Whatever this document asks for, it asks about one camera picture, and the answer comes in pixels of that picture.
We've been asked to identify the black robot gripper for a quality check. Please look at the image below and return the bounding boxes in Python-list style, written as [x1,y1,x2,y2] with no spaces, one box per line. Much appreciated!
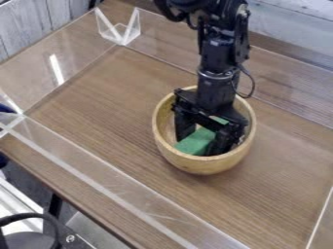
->
[171,69,248,156]

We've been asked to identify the green rectangular block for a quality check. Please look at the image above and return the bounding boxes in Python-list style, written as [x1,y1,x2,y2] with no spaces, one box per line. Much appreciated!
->
[173,117,230,157]

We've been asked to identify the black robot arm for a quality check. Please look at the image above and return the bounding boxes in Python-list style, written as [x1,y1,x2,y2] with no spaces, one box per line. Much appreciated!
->
[153,0,251,157]

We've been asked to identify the brown wooden bowl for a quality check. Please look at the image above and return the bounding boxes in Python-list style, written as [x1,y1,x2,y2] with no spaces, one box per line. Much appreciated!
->
[151,92,258,175]

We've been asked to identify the clear acrylic front barrier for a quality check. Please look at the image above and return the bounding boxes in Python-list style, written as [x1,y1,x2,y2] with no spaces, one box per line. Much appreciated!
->
[0,98,248,249]

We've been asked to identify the black table leg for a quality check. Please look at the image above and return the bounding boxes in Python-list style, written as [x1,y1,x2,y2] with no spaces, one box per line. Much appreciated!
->
[48,194,62,219]

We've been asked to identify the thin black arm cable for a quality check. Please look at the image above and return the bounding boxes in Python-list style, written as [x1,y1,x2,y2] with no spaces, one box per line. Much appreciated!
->
[228,62,258,100]

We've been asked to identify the clear acrylic corner bracket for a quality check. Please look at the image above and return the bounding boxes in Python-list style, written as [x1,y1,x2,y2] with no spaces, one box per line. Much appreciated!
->
[93,8,141,46]

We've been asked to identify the grey metal base plate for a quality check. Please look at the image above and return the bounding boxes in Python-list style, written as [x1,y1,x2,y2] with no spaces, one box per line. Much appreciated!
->
[42,220,99,249]

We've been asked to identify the black cable loop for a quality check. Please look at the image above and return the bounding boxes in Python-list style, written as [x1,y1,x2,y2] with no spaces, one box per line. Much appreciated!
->
[0,212,61,249]

